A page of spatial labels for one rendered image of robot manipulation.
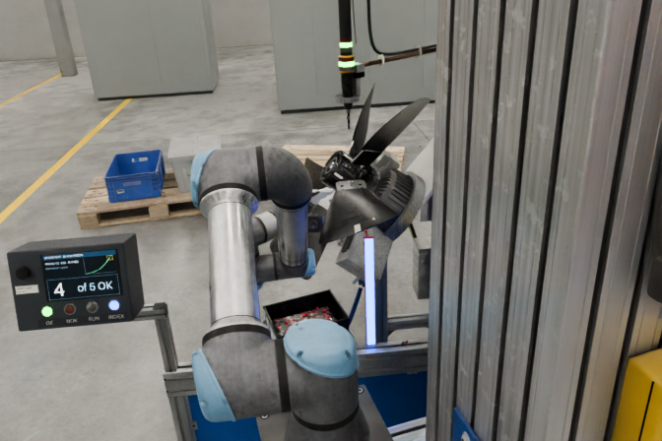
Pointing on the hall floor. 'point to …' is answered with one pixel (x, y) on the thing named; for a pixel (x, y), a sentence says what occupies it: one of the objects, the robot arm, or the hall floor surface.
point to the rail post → (180, 418)
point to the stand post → (381, 308)
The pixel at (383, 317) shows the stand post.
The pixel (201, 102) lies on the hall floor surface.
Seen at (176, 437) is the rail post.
